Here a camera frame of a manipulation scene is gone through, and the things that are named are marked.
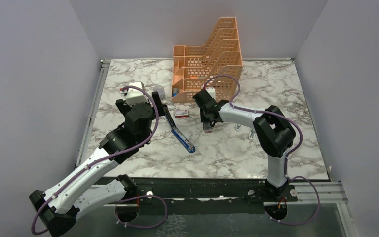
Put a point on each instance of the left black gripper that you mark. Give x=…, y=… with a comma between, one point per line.
x=124, y=107

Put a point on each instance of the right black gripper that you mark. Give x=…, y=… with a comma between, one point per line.
x=203, y=118

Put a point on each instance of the staple tray with staples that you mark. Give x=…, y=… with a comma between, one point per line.
x=207, y=127

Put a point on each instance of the red white staple box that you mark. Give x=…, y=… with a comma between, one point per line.
x=181, y=113

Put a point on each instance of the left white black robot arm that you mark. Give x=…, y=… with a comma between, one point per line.
x=59, y=207

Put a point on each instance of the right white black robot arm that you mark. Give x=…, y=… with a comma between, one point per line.
x=273, y=130

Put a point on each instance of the clear plastic jar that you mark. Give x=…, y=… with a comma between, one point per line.
x=160, y=90

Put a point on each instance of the blue item in organizer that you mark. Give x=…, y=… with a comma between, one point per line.
x=175, y=91

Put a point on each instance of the orange plastic file organizer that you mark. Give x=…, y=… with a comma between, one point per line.
x=213, y=64

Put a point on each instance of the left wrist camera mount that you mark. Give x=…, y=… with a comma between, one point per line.
x=133, y=96

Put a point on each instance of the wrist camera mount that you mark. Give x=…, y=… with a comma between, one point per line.
x=133, y=96
x=211, y=91

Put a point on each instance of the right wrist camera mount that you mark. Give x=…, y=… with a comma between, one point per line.
x=211, y=91

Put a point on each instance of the left aluminium side rail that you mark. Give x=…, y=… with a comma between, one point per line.
x=92, y=112

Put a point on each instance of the aluminium front rail frame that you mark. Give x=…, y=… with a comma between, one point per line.
x=307, y=192

